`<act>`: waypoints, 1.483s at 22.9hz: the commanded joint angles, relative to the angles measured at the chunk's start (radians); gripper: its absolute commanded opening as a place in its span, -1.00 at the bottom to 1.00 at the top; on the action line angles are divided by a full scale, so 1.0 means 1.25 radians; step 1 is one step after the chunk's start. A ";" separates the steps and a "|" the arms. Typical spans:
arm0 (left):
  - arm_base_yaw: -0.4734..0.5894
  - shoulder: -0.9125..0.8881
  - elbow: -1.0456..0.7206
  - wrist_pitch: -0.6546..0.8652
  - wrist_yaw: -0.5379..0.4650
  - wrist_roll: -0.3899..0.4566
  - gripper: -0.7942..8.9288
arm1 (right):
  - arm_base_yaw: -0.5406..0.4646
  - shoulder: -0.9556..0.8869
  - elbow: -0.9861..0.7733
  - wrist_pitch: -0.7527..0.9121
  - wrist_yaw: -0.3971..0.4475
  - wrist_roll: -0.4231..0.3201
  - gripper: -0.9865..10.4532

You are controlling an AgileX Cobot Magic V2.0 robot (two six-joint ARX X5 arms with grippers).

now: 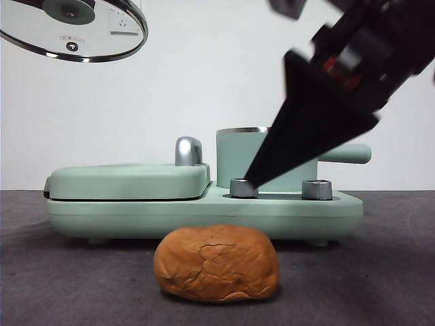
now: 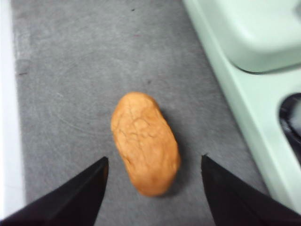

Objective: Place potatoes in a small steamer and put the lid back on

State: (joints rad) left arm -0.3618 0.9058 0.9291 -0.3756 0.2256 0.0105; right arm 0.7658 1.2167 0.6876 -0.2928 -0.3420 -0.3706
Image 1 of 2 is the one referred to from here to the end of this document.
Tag silver control knob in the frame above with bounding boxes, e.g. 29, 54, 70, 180
300, 179, 333, 201
229, 177, 259, 199

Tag glass lid with green knob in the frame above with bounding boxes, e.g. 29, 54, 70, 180
0, 0, 150, 63

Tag chrome griddle cover handle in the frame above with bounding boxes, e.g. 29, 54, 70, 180
174, 136, 205, 168

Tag mint green breakfast machine base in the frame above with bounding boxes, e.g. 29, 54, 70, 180
46, 179, 364, 246

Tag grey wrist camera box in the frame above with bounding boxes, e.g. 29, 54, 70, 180
267, 0, 307, 20

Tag brown potato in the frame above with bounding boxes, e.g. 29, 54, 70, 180
153, 224, 280, 304

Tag mint green pot with handle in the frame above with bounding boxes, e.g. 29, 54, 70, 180
215, 126, 372, 192

